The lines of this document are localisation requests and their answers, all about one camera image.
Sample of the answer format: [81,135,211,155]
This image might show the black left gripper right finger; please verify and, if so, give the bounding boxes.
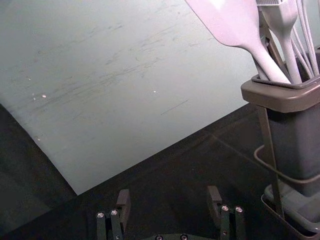
[206,185,247,240]

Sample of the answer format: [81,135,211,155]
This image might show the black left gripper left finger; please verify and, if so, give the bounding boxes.
[96,188,132,240]

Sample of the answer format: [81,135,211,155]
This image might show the black table cloth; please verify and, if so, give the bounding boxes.
[0,102,320,240]

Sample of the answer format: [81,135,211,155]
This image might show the black rack with steel bars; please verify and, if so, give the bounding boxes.
[253,104,320,239]

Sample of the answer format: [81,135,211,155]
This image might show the dark grey utensil holder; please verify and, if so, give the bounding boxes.
[240,48,320,199]

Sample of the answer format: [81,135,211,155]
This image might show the steel and grey tongs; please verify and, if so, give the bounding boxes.
[259,23,288,80]

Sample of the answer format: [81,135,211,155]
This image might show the grey silicone spatula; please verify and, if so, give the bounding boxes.
[184,0,292,84]

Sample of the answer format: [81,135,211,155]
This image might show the grey silicone basting brush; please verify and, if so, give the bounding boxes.
[255,0,304,85]

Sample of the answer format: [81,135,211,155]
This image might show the grey silicone whisk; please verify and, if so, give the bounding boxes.
[289,0,320,78]

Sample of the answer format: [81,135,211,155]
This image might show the plain pale wall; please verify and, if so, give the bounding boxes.
[0,0,320,196]

